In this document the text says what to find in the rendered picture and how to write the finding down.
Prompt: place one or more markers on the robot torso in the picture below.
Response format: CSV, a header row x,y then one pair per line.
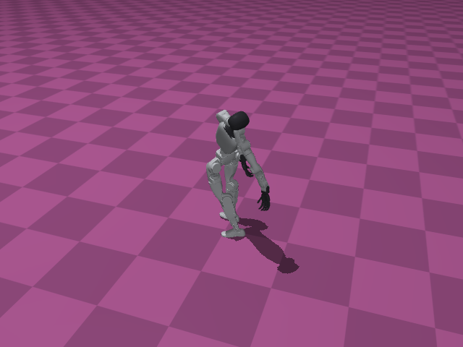
x,y
228,145

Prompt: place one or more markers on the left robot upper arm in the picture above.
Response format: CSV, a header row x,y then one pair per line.
x,y
223,116

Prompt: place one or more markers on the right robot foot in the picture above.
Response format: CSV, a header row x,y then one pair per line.
x,y
222,214

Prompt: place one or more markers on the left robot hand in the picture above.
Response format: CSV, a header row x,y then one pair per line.
x,y
244,165

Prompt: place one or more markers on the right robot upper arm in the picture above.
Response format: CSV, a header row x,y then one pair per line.
x,y
248,154

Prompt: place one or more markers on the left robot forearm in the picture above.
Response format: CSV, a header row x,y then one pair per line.
x,y
239,140

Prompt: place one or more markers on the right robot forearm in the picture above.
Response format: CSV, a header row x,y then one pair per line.
x,y
262,180

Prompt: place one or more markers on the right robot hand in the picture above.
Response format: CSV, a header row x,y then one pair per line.
x,y
265,199

